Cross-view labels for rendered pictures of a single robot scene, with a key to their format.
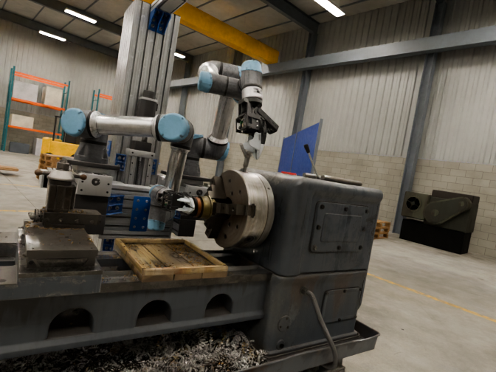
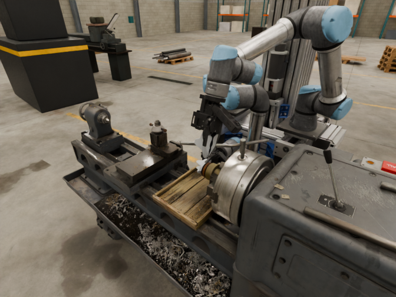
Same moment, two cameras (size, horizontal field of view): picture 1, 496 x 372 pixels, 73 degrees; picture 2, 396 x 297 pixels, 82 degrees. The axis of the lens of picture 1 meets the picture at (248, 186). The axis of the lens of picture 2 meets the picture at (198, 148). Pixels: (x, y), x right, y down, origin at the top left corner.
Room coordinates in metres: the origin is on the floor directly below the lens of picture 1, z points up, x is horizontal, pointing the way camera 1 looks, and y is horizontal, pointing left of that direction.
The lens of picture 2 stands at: (0.98, -0.66, 1.73)
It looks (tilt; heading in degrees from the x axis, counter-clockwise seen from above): 31 degrees down; 75
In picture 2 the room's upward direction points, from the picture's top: straight up
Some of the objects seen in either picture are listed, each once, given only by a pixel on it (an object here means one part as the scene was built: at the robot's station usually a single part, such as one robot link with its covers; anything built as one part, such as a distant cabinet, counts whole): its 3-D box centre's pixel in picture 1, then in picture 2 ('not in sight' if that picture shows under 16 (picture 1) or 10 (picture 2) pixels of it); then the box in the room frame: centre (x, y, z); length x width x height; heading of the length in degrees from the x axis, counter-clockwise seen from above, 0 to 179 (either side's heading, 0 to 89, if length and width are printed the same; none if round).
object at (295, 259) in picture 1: (302, 217); (345, 236); (1.61, -0.29, 1.06); 0.59 x 0.48 x 0.39; 125
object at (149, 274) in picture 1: (168, 256); (195, 192); (1.21, 0.25, 0.89); 0.36 x 0.30 x 0.04; 35
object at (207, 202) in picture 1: (202, 207); (213, 172); (1.27, 0.16, 1.08); 0.09 x 0.09 x 0.09; 35
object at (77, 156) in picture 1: (92, 150); not in sight; (1.60, 0.76, 1.21); 0.15 x 0.15 x 0.10
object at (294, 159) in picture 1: (289, 178); not in sight; (8.14, -0.98, 1.18); 4.12 x 0.80 x 2.35; 4
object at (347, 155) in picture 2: not in sight; (337, 156); (1.71, -0.07, 1.24); 0.09 x 0.08 x 0.03; 125
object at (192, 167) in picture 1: (187, 165); (304, 117); (1.87, 0.35, 1.21); 0.15 x 0.15 x 0.10
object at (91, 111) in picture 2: not in sight; (99, 124); (0.67, 1.01, 1.01); 0.30 x 0.20 x 0.29; 125
